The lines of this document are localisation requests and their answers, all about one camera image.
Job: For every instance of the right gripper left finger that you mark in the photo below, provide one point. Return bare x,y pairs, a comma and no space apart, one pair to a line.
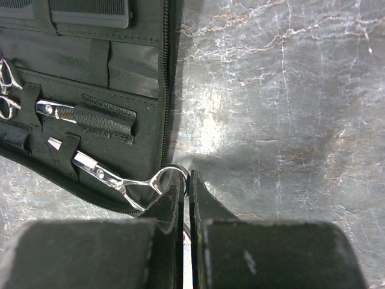
144,252

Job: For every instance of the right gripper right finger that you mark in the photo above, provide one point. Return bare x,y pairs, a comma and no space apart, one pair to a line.
228,252

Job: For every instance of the silver scissors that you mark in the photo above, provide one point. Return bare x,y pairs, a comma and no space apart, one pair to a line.
10,80
113,180

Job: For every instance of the black zip tool case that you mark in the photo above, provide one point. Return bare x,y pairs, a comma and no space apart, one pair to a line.
120,82

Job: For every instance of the black straight comb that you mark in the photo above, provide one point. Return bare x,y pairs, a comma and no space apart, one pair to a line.
107,13

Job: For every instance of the black tail comb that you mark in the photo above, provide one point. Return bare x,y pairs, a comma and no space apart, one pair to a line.
16,9

